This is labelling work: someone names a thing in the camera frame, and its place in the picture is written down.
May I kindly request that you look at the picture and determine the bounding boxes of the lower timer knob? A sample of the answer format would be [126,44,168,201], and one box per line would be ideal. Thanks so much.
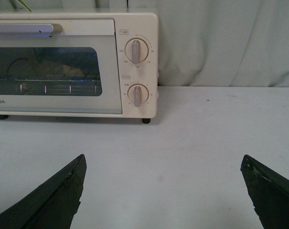
[128,84,149,107]

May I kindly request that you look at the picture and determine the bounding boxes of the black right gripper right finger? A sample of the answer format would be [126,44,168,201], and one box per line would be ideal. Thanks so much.
[240,155,289,229]

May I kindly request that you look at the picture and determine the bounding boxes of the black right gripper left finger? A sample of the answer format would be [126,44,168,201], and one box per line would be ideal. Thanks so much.
[0,154,86,229]

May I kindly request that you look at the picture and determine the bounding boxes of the white oven door handle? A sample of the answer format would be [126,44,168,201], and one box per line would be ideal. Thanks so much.
[0,23,63,38]

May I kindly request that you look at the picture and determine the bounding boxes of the wire oven rack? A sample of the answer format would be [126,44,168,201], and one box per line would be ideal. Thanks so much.
[0,79,103,96]

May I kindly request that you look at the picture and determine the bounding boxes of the glass oven door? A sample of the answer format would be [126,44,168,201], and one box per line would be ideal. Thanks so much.
[0,19,123,115]

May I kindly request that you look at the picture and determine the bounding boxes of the green plant leaf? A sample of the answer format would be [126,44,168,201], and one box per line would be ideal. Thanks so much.
[10,0,32,12]

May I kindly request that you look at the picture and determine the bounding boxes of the white backdrop curtain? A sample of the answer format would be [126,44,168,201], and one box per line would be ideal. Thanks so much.
[0,0,289,87]

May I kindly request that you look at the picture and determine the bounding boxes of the upper temperature knob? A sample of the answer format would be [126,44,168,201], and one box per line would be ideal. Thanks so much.
[125,39,149,64]

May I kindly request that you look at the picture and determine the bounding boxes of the cream toaster oven body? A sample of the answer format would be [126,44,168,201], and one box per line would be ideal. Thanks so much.
[0,8,159,123]

